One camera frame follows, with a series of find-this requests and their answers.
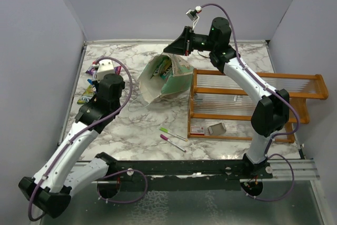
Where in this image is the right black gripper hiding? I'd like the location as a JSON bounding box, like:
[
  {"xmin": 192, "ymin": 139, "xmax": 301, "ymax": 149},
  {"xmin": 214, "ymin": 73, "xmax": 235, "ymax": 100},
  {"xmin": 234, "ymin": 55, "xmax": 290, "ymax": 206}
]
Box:
[{"xmin": 163, "ymin": 27, "xmax": 216, "ymax": 57}]

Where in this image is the mint green Fox's candy packet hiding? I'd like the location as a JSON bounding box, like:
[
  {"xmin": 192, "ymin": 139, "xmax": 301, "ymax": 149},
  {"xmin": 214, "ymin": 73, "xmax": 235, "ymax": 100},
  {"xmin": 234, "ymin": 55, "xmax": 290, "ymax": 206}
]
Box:
[{"xmin": 152, "ymin": 56, "xmax": 173, "ymax": 80}]

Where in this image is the green printed paper bag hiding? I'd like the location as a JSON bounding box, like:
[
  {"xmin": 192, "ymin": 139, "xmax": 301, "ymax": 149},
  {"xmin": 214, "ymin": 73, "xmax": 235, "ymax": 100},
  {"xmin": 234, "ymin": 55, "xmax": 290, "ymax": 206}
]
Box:
[{"xmin": 127, "ymin": 53, "xmax": 194, "ymax": 112}]

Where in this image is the purple snack packet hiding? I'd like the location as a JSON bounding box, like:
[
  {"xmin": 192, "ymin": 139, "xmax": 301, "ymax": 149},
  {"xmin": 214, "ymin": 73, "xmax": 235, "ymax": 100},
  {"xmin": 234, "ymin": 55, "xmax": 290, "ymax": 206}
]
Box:
[{"xmin": 86, "ymin": 63, "xmax": 121, "ymax": 76}]

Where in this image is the yellow green snack packet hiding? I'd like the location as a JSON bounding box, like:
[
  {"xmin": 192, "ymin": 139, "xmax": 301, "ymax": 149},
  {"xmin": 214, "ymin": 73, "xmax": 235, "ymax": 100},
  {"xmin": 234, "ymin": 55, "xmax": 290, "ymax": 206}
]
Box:
[{"xmin": 76, "ymin": 84, "xmax": 96, "ymax": 105}]

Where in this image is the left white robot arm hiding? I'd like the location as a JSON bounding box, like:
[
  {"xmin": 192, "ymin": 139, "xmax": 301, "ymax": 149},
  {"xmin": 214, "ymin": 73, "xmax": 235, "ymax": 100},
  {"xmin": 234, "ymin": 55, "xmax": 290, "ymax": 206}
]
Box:
[{"xmin": 18, "ymin": 74, "xmax": 125, "ymax": 218}]

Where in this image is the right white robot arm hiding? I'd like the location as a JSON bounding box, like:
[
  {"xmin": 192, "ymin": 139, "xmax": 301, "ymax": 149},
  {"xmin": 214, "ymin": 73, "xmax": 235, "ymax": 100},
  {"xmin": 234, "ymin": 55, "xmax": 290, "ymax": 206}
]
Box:
[{"xmin": 163, "ymin": 17, "xmax": 290, "ymax": 178}]

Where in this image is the wooden rack with clear rods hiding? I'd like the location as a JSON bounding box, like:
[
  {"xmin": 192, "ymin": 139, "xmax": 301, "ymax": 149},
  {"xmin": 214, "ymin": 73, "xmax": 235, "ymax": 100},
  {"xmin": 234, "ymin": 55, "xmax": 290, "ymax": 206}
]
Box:
[{"xmin": 187, "ymin": 69, "xmax": 329, "ymax": 141}]

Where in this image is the red white card box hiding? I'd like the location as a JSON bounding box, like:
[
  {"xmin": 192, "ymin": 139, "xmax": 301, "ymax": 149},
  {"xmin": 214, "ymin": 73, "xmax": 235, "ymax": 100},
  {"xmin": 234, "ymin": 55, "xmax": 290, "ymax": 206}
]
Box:
[{"xmin": 190, "ymin": 126, "xmax": 205, "ymax": 135}]

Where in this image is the green capped pen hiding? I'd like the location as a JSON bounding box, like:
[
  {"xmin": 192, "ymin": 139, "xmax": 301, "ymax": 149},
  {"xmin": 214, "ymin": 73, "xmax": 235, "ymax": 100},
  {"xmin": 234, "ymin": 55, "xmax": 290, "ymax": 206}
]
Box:
[{"xmin": 160, "ymin": 127, "xmax": 188, "ymax": 142}]

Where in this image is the small open cardboard box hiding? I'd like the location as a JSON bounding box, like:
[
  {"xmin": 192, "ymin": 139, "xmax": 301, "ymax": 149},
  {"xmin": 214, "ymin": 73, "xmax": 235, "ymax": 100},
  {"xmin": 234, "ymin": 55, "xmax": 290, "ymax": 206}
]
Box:
[{"xmin": 207, "ymin": 122, "xmax": 226, "ymax": 136}]

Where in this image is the purple capped pen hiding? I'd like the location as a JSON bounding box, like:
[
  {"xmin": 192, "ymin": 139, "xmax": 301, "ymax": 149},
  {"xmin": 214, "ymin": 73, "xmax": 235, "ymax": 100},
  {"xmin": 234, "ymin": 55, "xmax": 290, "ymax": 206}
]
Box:
[{"xmin": 160, "ymin": 134, "xmax": 186, "ymax": 153}]

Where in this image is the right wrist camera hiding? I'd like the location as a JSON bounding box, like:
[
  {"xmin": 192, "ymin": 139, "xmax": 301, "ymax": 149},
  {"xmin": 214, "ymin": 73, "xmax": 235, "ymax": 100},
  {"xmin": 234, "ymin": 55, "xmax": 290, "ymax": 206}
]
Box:
[{"xmin": 186, "ymin": 6, "xmax": 202, "ymax": 30}]

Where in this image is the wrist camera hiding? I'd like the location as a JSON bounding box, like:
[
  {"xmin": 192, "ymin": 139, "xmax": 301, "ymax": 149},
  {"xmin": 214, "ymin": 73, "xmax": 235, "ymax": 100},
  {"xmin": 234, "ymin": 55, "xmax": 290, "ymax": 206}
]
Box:
[
  {"xmin": 186, "ymin": 6, "xmax": 202, "ymax": 30},
  {"xmin": 93, "ymin": 60, "xmax": 115, "ymax": 82}
]

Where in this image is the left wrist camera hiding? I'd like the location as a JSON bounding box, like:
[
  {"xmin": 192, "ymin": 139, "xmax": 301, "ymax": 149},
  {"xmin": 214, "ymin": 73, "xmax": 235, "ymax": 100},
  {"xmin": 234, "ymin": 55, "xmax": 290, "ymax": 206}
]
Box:
[{"xmin": 93, "ymin": 60, "xmax": 115, "ymax": 82}]

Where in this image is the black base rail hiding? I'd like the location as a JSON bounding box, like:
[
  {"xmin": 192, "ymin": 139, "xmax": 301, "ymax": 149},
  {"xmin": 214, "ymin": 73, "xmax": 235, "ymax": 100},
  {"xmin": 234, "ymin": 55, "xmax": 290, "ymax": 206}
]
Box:
[{"xmin": 94, "ymin": 152, "xmax": 274, "ymax": 199}]

